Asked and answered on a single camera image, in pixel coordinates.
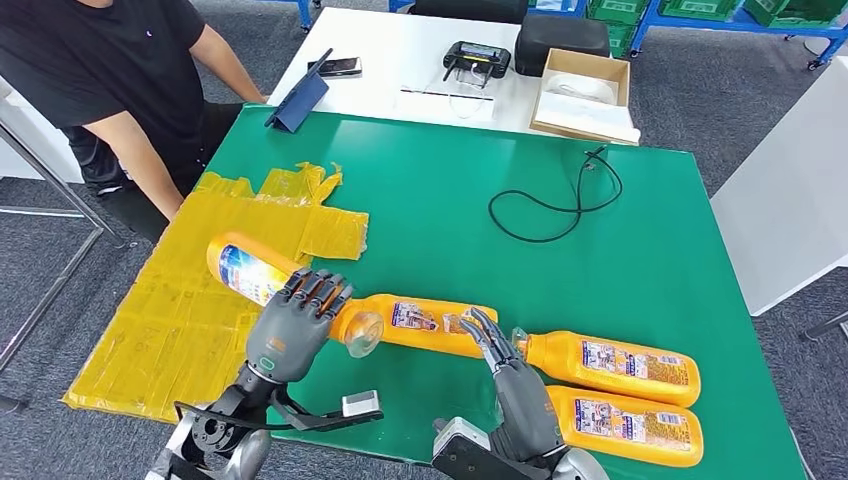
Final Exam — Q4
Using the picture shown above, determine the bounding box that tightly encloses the white side table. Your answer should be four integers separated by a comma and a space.
709, 56, 848, 342

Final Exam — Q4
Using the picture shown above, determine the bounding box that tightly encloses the yellow taped cardboard sheet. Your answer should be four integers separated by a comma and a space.
61, 162, 370, 425

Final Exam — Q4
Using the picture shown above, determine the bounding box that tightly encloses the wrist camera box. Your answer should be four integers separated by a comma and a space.
431, 417, 493, 458
341, 390, 382, 419

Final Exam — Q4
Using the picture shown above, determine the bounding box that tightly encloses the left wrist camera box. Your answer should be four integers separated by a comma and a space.
341, 390, 382, 419

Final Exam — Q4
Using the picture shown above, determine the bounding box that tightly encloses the blue metal rack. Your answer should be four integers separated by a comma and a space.
626, 0, 848, 73

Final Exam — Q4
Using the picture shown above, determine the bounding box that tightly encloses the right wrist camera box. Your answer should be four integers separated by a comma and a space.
431, 417, 493, 458

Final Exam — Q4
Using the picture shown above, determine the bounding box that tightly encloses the black chair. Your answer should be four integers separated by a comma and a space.
407, 0, 530, 24

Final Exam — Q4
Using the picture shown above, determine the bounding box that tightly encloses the thin black strip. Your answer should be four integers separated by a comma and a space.
399, 87, 495, 102

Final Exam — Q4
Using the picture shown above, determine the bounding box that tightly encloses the tablet in blue case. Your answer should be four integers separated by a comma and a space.
263, 48, 334, 134

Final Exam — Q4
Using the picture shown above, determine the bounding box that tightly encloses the black carry case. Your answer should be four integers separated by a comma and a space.
513, 14, 611, 78

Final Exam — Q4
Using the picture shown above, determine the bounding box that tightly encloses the white foam sheet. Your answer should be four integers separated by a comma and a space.
533, 90, 642, 144

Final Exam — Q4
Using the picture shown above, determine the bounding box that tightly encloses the black smartphone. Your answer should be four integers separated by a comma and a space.
307, 56, 363, 78

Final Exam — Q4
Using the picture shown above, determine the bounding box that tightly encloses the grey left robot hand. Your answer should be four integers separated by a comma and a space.
245, 267, 355, 386

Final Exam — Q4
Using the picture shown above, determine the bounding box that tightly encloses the black handheld controller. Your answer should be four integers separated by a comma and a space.
441, 40, 513, 84

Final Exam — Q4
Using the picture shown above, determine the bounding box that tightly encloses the grey metal frame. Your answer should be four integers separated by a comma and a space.
0, 115, 124, 413

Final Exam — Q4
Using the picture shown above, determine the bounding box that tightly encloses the white cable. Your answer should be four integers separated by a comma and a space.
446, 61, 496, 121

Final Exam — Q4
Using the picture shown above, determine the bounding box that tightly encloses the person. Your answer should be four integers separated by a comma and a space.
0, 0, 270, 243

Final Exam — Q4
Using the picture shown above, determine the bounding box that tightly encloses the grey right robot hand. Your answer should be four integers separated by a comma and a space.
458, 306, 568, 465

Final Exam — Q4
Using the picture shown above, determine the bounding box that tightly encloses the green plastic crate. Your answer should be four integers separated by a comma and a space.
659, 0, 744, 22
585, 0, 651, 26
744, 0, 848, 29
605, 23, 638, 60

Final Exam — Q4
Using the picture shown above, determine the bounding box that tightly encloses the open cardboard box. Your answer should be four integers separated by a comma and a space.
529, 48, 641, 147

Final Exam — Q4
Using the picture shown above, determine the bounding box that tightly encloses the black cable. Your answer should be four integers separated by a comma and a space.
487, 145, 624, 244

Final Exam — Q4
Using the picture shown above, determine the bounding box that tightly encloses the orange detergent bottle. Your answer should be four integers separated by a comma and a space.
367, 293, 499, 360
511, 327, 702, 409
205, 231, 386, 360
544, 385, 705, 469

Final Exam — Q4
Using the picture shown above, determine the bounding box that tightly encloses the white panel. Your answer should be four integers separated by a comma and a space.
0, 76, 84, 183

